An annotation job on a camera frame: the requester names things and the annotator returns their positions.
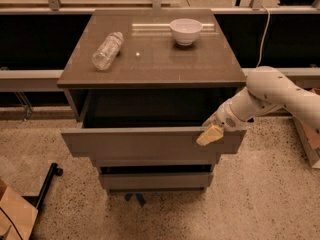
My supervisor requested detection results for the white cable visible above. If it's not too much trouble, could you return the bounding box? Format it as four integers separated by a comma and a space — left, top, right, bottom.
255, 5, 272, 68

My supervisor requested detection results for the black stand leg with wheel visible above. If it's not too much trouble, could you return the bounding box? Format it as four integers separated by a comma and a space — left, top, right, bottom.
24, 163, 63, 211

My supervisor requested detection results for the clear plastic water bottle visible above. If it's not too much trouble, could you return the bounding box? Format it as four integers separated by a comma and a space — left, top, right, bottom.
92, 32, 124, 71

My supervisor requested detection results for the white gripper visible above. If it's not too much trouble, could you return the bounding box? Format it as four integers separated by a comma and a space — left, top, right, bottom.
196, 100, 248, 146

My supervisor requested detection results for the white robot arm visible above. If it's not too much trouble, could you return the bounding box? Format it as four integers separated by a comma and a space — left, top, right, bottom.
197, 66, 320, 146

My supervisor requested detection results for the drawer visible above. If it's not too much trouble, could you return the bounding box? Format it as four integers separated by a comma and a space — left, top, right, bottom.
62, 88, 245, 163
95, 153, 220, 167
99, 173, 213, 191

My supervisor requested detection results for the white bowl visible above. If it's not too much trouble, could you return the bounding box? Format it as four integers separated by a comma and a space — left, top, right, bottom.
169, 18, 203, 46

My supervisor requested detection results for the cardboard box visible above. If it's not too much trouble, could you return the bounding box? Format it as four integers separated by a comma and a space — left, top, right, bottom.
0, 179, 38, 240

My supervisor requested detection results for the brown drawer cabinet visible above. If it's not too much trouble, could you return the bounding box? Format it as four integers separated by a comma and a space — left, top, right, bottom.
58, 9, 245, 192

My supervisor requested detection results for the metal railing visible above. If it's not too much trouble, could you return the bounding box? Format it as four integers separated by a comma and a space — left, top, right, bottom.
0, 0, 320, 93

